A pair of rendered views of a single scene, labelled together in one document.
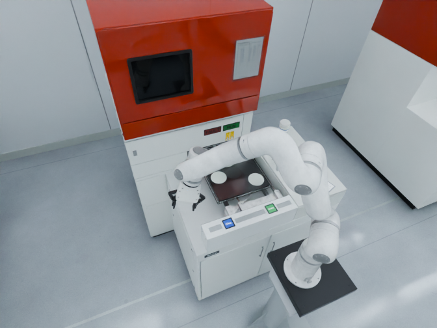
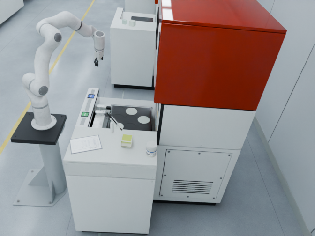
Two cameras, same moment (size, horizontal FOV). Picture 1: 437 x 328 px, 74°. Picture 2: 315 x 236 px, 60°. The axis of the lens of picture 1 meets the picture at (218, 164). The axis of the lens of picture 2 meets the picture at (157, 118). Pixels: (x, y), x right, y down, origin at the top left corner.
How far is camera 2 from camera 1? 2.65 m
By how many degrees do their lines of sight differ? 74
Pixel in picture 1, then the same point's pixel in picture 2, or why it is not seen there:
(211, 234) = (90, 89)
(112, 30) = not seen: outside the picture
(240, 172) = (129, 121)
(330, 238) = (29, 74)
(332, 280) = (25, 130)
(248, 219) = (86, 103)
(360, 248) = not seen: outside the picture
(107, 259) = not seen: hidden behind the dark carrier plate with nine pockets
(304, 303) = (29, 114)
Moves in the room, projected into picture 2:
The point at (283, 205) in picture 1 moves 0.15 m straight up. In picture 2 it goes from (82, 121) to (80, 105)
